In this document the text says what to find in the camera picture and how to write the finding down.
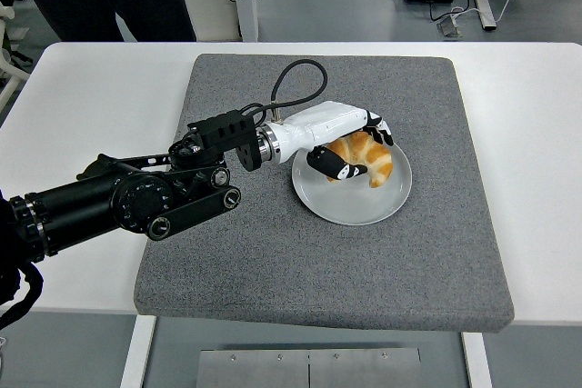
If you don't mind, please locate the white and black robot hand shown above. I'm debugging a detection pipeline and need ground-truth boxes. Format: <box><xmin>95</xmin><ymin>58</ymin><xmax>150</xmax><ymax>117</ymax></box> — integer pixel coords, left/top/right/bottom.
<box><xmin>271</xmin><ymin>100</ymin><xmax>396</xmax><ymax>181</ymax></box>

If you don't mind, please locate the golden croissant bread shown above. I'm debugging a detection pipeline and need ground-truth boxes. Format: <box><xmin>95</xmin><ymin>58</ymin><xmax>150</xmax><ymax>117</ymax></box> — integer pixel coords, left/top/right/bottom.
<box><xmin>326</xmin><ymin>131</ymin><xmax>394</xmax><ymax>189</ymax></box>

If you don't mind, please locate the grey round plate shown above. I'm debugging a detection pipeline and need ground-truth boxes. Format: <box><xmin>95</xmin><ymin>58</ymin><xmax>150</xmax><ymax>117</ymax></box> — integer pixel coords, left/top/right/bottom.
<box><xmin>291</xmin><ymin>126</ymin><xmax>414</xmax><ymax>226</ymax></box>

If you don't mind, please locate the grey felt mat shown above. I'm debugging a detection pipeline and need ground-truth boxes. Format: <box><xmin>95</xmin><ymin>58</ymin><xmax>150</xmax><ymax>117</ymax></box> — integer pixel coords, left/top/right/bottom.
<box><xmin>133</xmin><ymin>53</ymin><xmax>516</xmax><ymax>334</ymax></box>

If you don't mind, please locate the small grey foot pedal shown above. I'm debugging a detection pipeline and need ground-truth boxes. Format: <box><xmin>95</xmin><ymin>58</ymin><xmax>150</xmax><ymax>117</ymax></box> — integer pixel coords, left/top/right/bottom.
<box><xmin>436</xmin><ymin>15</ymin><xmax>465</xmax><ymax>39</ymax></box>

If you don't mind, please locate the white work table leg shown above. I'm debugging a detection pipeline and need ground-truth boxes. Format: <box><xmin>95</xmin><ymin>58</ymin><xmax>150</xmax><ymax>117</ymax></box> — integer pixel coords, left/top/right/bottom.
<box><xmin>461</xmin><ymin>332</ymin><xmax>495</xmax><ymax>388</ymax></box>
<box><xmin>118</xmin><ymin>314</ymin><xmax>156</xmax><ymax>388</ymax></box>

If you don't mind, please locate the white chair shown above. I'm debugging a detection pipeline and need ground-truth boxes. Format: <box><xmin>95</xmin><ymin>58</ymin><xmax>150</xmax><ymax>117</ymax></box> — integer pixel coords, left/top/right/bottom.
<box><xmin>0</xmin><ymin>1</ymin><xmax>33</xmax><ymax>112</ymax></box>

